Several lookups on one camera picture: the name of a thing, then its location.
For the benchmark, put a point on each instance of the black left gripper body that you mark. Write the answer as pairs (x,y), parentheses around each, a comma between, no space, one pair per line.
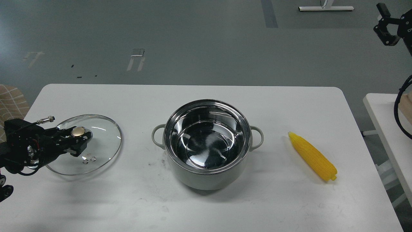
(27,148)

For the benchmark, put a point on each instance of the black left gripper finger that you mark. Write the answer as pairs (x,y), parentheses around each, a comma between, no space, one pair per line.
(72,145)
(78,132)

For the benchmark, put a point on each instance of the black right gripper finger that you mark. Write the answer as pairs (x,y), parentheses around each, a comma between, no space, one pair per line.
(383,33)
(383,11)

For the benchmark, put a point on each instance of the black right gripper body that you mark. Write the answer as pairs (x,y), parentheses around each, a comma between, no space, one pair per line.
(405,30)

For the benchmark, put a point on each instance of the glass pot lid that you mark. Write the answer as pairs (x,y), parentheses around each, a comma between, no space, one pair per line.
(105,143)

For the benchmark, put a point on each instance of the yellow corn cob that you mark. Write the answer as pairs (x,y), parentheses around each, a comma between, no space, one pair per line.
(313,157)

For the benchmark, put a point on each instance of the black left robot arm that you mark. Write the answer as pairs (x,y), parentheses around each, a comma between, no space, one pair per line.
(29,147)

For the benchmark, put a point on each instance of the white stainless steel pot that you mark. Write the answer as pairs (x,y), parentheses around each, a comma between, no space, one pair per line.
(207,143)

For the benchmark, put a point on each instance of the beige checked cloth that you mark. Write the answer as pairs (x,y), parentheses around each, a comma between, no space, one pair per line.
(13,105)

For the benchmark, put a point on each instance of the white desk foot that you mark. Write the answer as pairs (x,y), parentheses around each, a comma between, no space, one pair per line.
(326,6)

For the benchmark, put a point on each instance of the wooden block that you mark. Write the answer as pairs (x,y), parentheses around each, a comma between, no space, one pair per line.
(405,106)

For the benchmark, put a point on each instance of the white side table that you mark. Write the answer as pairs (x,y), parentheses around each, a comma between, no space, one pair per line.
(398,168)

